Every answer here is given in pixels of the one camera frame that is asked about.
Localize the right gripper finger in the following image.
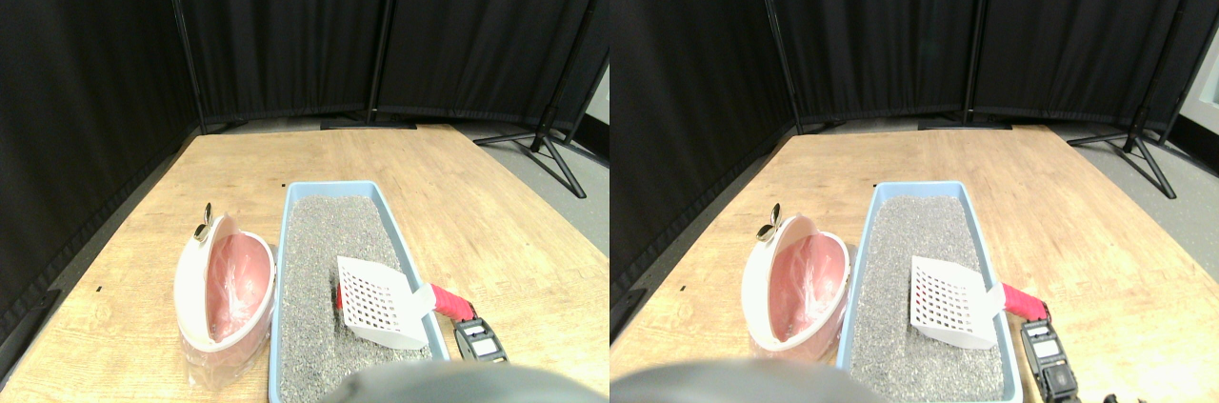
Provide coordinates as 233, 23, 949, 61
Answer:
1021, 320, 1066, 370
453, 319, 510, 364

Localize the white scoop with red handle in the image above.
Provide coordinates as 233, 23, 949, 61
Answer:
335, 255, 477, 351
909, 255, 1051, 351

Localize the blue litter tray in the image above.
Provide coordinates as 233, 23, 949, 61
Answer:
836, 181, 1025, 403
269, 181, 451, 403

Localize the black tripod curtain stand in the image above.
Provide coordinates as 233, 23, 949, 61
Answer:
473, 0, 610, 199
1067, 0, 1219, 199

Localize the black curtain stand foot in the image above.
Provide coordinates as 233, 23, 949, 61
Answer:
918, 116, 1013, 131

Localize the white bin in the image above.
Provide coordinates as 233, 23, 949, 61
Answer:
741, 203, 851, 366
174, 203, 277, 387

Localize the black curtain stand pole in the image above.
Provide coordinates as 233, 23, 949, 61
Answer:
752, 0, 801, 134
964, 0, 999, 124
160, 0, 207, 134
366, 0, 407, 124

